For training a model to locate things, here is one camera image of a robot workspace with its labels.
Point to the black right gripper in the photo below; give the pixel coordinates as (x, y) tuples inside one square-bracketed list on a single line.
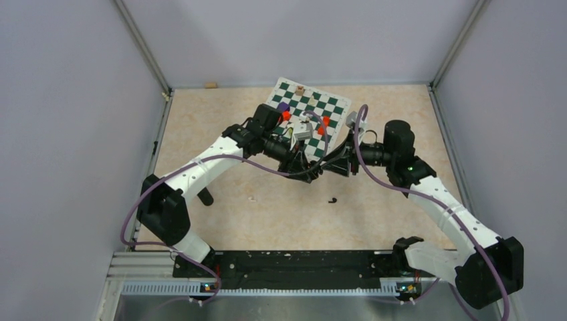
[(342, 166)]

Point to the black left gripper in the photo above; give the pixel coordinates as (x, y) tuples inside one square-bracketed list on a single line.
[(295, 162)]

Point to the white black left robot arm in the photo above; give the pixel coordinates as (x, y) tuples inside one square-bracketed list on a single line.
[(162, 206)]

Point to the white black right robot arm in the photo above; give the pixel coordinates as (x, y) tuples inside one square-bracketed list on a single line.
[(483, 262)]

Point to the purple toy brick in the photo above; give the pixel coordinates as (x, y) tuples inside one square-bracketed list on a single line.
[(283, 107)]

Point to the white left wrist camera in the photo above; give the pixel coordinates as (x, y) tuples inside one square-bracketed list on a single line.
[(302, 130)]

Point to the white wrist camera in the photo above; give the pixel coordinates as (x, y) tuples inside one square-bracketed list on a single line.
[(352, 119), (302, 130)]

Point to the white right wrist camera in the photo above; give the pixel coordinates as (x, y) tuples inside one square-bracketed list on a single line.
[(352, 119)]

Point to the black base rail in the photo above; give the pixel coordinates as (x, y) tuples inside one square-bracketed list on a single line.
[(296, 270)]

